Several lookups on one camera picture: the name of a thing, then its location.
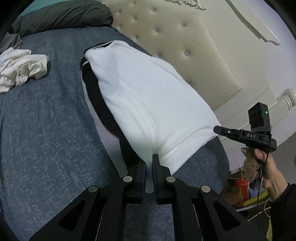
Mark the grey sweatshirt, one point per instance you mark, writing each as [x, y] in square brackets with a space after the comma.
[10, 41]

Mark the dark grey rolled duvet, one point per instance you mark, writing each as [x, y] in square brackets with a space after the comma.
[63, 15]

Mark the white long sleeve garment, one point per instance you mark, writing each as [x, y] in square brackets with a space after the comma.
[18, 65]

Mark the blue-grey bed sheet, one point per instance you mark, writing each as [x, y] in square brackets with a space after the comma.
[51, 151]

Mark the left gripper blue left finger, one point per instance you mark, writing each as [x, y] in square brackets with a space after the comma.
[98, 213]

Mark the cream tufted headboard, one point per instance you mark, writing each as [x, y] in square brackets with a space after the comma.
[233, 53]

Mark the person right hand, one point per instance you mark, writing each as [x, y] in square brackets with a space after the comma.
[273, 179]

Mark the clutter on floor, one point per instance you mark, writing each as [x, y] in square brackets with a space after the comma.
[253, 205]

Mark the folded black white garment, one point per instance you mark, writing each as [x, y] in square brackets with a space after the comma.
[104, 120]

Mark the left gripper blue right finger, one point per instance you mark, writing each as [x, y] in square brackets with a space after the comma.
[199, 213]

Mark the white polo shirt black collar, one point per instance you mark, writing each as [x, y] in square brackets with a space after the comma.
[155, 108]

